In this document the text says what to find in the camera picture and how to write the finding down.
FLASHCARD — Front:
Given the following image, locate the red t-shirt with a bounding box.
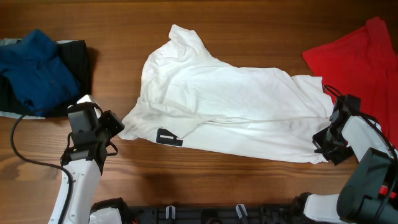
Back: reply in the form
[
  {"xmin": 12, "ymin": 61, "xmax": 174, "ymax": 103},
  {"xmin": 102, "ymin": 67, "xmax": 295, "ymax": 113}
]
[{"xmin": 302, "ymin": 16, "xmax": 398, "ymax": 200}]

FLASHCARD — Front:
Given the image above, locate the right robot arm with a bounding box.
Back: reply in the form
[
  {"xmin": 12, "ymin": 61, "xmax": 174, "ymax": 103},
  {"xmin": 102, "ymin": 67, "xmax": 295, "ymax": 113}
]
[{"xmin": 289, "ymin": 95, "xmax": 397, "ymax": 223}]

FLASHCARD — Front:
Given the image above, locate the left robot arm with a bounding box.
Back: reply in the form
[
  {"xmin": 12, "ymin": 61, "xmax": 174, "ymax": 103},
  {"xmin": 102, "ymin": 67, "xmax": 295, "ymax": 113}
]
[{"xmin": 49, "ymin": 102, "xmax": 124, "ymax": 223}]

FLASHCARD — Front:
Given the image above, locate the black folded garment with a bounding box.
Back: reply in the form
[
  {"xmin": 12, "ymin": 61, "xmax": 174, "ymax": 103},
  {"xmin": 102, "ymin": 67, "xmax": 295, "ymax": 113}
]
[{"xmin": 1, "ymin": 40, "xmax": 92, "ymax": 118}]

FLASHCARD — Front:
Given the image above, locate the white t-shirt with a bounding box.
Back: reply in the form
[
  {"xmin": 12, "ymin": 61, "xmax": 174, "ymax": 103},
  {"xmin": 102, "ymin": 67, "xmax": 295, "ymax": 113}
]
[{"xmin": 120, "ymin": 25, "xmax": 333, "ymax": 164}]

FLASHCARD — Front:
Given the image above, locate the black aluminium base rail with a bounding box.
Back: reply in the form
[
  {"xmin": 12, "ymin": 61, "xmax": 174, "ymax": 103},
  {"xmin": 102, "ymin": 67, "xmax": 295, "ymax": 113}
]
[{"xmin": 90, "ymin": 203, "xmax": 312, "ymax": 224}]

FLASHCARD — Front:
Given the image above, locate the blue folded shirt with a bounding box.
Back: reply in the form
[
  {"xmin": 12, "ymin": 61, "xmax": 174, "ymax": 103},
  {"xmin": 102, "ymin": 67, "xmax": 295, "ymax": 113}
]
[{"xmin": 1, "ymin": 29, "xmax": 80, "ymax": 116}]

